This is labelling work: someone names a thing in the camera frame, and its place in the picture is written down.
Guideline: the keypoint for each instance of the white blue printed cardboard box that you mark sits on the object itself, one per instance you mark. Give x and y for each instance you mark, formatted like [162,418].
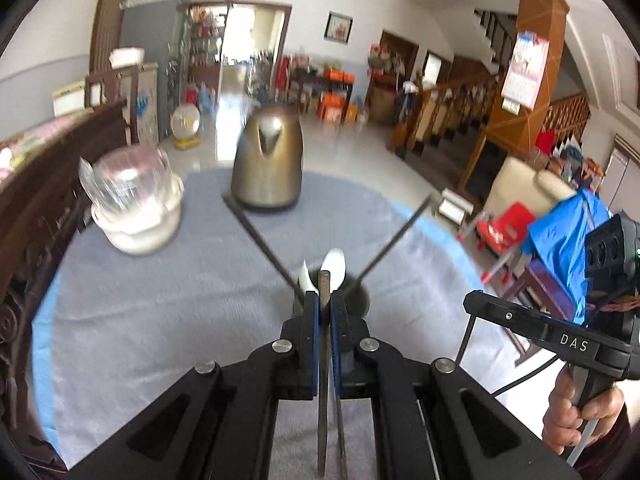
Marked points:
[146,105]

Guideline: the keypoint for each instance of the dark wooden chair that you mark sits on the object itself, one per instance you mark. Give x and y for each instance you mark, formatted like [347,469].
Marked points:
[107,90]
[545,285]

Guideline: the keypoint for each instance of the clear plastic wrapped bowl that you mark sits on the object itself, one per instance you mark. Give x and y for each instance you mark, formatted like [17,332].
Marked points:
[127,180]

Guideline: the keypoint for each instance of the bronze electric kettle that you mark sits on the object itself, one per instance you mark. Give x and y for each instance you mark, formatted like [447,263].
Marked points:
[267,160]

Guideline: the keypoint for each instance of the dark metal utensil holder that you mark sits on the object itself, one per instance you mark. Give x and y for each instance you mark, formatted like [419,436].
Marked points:
[358,297]

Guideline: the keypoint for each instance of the red child chair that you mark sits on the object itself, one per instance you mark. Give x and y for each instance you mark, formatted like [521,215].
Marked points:
[505,225]

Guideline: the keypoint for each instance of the orange wooden pillar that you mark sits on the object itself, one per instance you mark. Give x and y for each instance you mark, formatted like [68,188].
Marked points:
[537,20]

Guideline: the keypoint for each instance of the dark wooden chair back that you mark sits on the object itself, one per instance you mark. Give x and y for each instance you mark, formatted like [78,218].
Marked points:
[107,90]

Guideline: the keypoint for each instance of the wooden stair railing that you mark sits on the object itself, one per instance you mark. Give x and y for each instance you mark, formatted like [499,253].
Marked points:
[445,105]

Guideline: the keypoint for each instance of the person's right forearm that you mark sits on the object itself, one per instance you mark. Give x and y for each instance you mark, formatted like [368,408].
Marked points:
[617,445]

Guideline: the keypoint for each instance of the white electric fan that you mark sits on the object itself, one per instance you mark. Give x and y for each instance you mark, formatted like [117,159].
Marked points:
[185,122]

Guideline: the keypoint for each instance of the white ceramic pot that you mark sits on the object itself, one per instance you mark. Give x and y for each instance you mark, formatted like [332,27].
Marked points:
[145,230]

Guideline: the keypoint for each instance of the white plastic spoon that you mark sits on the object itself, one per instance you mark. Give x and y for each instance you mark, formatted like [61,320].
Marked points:
[331,265]

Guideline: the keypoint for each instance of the white step stool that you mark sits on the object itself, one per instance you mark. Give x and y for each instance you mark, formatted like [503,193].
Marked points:
[456,206]

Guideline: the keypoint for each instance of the beige sofa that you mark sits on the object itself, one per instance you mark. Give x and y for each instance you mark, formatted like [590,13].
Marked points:
[520,182]

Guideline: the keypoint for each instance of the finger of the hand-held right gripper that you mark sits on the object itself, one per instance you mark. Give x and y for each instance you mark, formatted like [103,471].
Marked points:
[500,312]

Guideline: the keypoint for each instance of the framed wall picture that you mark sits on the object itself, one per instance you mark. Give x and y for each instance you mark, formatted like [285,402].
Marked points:
[338,27]

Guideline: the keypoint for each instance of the brown wooden lattice door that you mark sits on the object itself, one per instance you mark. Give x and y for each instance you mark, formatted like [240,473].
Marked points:
[115,5]

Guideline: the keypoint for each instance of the carved dark wooden sideboard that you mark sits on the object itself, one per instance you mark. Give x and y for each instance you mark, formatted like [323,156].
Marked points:
[30,220]

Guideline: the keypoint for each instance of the dark wooden side table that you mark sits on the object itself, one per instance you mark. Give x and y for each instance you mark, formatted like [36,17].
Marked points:
[320,80]

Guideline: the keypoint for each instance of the grey refrigerator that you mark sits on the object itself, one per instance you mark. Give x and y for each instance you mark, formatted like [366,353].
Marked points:
[150,35]

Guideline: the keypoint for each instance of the blue cloth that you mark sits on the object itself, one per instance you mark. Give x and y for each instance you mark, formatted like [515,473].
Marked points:
[560,240]

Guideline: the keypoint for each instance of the white flat box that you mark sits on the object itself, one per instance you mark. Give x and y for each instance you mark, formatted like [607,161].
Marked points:
[67,97]

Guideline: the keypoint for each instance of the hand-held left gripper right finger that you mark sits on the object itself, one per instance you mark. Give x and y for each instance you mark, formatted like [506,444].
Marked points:
[337,345]

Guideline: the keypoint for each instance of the person's right hand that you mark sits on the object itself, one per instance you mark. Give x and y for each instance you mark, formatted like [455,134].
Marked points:
[565,420]

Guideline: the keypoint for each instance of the blue table cover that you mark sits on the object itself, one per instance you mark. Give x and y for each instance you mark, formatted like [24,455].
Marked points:
[42,360]

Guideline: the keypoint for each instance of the pink wall calendar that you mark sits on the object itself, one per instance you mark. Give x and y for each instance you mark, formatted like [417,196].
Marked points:
[525,70]

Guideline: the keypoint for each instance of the grey tablecloth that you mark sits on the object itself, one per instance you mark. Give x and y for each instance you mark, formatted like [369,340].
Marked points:
[200,310]

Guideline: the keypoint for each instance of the dark wooden chopstick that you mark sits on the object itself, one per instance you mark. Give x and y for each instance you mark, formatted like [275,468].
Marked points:
[395,237]
[324,370]
[262,242]
[341,440]

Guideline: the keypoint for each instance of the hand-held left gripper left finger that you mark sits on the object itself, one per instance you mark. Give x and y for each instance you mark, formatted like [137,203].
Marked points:
[312,345]

